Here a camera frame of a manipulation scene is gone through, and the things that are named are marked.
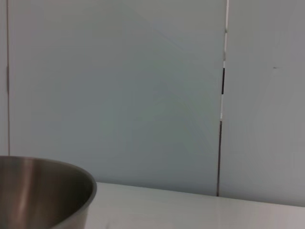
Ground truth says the stainless steel mixing bowl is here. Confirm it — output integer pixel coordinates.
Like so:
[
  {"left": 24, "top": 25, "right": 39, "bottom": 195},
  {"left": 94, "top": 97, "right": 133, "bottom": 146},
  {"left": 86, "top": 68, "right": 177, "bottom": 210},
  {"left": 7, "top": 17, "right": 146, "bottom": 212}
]
[{"left": 0, "top": 155, "right": 98, "bottom": 229}]

